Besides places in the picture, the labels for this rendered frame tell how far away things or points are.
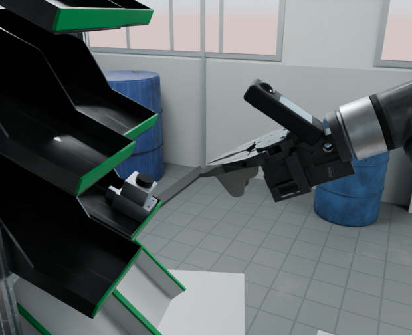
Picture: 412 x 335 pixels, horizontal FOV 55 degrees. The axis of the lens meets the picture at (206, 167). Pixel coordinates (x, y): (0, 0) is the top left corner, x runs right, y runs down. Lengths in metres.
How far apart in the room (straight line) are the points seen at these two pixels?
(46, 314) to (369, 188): 2.73
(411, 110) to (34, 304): 0.56
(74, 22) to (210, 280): 0.82
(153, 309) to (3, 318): 0.32
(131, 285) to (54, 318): 0.18
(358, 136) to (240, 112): 3.28
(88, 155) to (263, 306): 1.95
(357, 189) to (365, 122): 2.59
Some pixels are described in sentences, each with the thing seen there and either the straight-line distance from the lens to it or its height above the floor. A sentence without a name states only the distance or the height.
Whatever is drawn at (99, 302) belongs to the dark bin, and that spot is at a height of 1.21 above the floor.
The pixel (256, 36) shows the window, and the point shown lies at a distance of 3.62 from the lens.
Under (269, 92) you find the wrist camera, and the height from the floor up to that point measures 1.43.
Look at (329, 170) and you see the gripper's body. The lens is 0.55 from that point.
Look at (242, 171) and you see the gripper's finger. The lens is 0.56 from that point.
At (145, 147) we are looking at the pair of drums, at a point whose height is 0.38.
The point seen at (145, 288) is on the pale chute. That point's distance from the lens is 0.80.
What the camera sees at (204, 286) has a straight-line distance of 1.07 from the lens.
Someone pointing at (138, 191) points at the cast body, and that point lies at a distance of 0.65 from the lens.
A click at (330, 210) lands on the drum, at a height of 0.10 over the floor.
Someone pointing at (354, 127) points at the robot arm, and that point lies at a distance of 0.52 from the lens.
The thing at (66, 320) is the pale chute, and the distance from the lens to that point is 0.66.
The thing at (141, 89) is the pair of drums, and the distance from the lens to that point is 3.50.
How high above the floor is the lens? 1.53
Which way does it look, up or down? 22 degrees down
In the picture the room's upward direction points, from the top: straight up
